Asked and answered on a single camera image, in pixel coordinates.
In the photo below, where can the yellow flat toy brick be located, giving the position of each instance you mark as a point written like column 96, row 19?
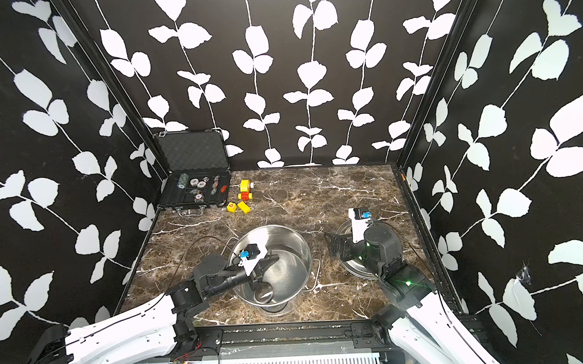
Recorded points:
column 244, row 207

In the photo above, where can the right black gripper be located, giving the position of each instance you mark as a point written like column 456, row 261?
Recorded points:
column 339, row 240

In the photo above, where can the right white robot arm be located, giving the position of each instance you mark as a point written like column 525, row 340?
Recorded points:
column 417, row 324

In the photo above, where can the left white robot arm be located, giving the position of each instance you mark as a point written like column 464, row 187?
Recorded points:
column 160, row 327

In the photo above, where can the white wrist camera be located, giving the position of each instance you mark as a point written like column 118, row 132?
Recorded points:
column 361, row 219
column 251, row 255

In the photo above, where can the yellow red toy block figure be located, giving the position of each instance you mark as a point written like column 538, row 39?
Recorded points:
column 245, row 191

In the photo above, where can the stainless steel pot lid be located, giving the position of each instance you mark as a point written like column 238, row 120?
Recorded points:
column 377, row 256

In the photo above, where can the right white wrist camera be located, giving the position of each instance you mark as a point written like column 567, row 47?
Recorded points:
column 361, row 219

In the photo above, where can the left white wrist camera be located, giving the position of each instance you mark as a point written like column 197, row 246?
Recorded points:
column 251, row 255

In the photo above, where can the small yellow cube block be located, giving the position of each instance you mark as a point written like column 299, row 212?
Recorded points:
column 232, row 207

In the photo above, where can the open black carrying case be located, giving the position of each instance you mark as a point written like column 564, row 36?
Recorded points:
column 199, row 171

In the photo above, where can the metal ladle spoon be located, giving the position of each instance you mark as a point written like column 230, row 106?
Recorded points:
column 263, row 292

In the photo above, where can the black front rail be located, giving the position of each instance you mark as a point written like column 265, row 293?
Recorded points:
column 372, row 333

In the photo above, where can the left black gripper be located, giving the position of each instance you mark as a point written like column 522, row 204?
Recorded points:
column 257, row 273

